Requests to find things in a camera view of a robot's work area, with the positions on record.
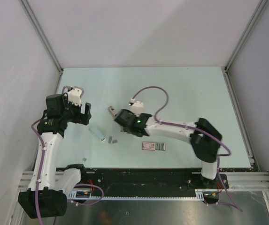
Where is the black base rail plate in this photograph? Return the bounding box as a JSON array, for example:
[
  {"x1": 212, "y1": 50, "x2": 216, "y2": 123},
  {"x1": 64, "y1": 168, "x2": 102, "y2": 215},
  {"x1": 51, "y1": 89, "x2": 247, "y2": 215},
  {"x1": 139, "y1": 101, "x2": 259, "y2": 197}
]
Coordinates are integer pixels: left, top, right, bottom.
[{"x1": 80, "y1": 168, "x2": 229, "y2": 198}]

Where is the beige black stapler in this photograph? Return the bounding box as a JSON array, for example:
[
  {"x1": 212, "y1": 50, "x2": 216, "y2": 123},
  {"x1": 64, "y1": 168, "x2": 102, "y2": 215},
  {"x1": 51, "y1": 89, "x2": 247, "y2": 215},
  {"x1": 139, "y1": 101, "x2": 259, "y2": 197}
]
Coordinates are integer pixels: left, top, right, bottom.
[{"x1": 108, "y1": 106, "x2": 117, "y2": 118}]

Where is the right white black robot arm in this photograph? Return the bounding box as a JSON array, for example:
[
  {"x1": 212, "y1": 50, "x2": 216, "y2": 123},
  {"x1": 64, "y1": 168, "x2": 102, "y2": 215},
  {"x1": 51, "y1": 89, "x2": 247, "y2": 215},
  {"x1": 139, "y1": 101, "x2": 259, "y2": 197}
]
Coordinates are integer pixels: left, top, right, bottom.
[{"x1": 114, "y1": 109, "x2": 222, "y2": 188}]

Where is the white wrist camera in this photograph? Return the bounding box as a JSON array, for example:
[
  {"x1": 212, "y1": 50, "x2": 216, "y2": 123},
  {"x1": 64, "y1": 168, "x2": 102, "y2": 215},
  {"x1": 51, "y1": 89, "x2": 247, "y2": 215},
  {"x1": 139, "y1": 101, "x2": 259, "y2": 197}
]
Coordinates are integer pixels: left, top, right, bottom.
[
  {"x1": 68, "y1": 87, "x2": 84, "y2": 106},
  {"x1": 129, "y1": 98, "x2": 144, "y2": 116}
]

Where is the white slotted cable duct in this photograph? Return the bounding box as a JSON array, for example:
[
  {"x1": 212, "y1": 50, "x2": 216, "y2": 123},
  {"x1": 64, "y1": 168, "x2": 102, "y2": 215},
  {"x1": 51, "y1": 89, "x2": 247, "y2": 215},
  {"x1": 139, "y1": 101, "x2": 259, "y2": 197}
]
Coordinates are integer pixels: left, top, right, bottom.
[{"x1": 67, "y1": 188, "x2": 207, "y2": 202}]

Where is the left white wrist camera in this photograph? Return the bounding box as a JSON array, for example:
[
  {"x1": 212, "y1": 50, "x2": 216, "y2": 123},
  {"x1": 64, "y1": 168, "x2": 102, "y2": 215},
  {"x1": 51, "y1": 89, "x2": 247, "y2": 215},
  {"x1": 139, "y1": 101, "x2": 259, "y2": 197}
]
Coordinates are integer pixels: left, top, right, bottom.
[{"x1": 68, "y1": 87, "x2": 84, "y2": 106}]

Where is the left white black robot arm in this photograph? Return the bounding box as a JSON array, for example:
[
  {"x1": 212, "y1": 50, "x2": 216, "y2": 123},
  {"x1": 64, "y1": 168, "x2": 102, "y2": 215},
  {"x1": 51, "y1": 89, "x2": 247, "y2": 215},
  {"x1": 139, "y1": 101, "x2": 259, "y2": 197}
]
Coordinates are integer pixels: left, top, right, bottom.
[{"x1": 18, "y1": 88, "x2": 91, "y2": 221}]

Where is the light blue stapler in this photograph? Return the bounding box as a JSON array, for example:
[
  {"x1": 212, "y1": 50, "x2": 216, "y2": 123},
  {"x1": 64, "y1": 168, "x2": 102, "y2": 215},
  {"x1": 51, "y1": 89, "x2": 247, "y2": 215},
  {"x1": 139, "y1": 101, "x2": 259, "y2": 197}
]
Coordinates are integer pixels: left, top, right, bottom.
[{"x1": 90, "y1": 126, "x2": 106, "y2": 142}]

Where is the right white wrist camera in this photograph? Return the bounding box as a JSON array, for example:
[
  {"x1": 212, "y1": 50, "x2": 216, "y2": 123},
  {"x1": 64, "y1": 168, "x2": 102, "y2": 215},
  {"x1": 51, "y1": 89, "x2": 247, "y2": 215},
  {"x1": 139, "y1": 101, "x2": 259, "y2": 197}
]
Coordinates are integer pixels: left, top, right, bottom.
[{"x1": 129, "y1": 98, "x2": 144, "y2": 116}]

